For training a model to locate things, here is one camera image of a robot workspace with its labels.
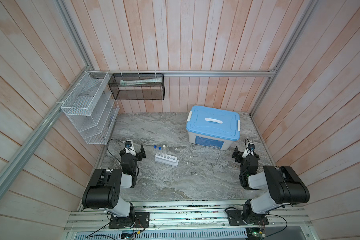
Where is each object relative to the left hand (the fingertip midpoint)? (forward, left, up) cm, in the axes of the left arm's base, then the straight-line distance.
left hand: (135, 147), depth 92 cm
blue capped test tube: (-3, -13, 0) cm, 13 cm away
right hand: (0, -69, 0) cm, 69 cm away
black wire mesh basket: (+42, +3, +15) cm, 45 cm away
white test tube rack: (-7, -21, -4) cm, 22 cm away
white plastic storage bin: (+5, -48, 0) cm, 48 cm away
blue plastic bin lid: (+13, -50, +9) cm, 52 cm away
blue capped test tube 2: (-5, -16, +3) cm, 17 cm away
